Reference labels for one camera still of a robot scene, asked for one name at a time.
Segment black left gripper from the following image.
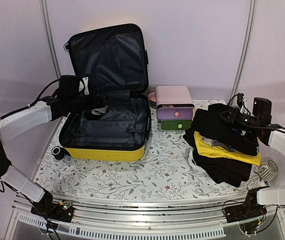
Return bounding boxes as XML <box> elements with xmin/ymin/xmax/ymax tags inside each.
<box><xmin>68</xmin><ymin>89</ymin><xmax>111</xmax><ymax>112</ymax></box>

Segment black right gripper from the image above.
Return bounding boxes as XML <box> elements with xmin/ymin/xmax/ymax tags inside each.
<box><xmin>219</xmin><ymin>106</ymin><xmax>261</xmax><ymax>132</ymax></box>

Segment yellow Pikachu suitcase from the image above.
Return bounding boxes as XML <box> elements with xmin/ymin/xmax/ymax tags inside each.
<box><xmin>51</xmin><ymin>23</ymin><xmax>152</xmax><ymax>162</ymax></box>

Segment yellow cloth item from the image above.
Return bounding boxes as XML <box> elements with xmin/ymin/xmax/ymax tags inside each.
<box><xmin>193</xmin><ymin>131</ymin><xmax>261</xmax><ymax>166</ymax></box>

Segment green drawer box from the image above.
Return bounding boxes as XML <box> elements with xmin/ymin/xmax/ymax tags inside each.
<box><xmin>161</xmin><ymin>119</ymin><xmax>192</xmax><ymax>131</ymax></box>

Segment pink purple drawer box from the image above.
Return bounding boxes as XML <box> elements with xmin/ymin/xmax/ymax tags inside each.
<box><xmin>155</xmin><ymin>85</ymin><xmax>194</xmax><ymax>120</ymax></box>

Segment grey fabric pouch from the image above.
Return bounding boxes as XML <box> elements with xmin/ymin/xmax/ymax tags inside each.
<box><xmin>201</xmin><ymin>136</ymin><xmax>236</xmax><ymax>152</ymax></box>

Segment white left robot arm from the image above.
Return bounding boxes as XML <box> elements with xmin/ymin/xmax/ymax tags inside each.
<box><xmin>0</xmin><ymin>75</ymin><xmax>108</xmax><ymax>217</ymax></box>

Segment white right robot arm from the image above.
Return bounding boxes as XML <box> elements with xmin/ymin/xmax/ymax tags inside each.
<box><xmin>219</xmin><ymin>93</ymin><xmax>285</xmax><ymax>218</ymax></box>

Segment floral table mat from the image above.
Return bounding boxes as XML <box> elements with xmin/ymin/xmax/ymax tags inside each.
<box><xmin>34</xmin><ymin>109</ymin><xmax>265</xmax><ymax>202</ymax></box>

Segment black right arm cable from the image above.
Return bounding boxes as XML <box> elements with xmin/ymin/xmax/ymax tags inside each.
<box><xmin>227</xmin><ymin>92</ymin><xmax>285</xmax><ymax>236</ymax></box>

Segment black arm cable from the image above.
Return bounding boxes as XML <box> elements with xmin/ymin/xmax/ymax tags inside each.
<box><xmin>0</xmin><ymin>77</ymin><xmax>63</xmax><ymax>196</ymax></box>
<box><xmin>227</xmin><ymin>92</ymin><xmax>285</xmax><ymax>236</ymax></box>

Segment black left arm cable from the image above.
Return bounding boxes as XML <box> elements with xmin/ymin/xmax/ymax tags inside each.
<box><xmin>0</xmin><ymin>77</ymin><xmax>63</xmax><ymax>196</ymax></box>

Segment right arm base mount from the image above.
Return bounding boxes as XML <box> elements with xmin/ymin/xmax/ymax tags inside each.
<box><xmin>222</xmin><ymin>187</ymin><xmax>267</xmax><ymax>223</ymax></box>

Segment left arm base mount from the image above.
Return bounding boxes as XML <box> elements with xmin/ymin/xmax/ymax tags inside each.
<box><xmin>30</xmin><ymin>200</ymin><xmax>75</xmax><ymax>223</ymax></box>

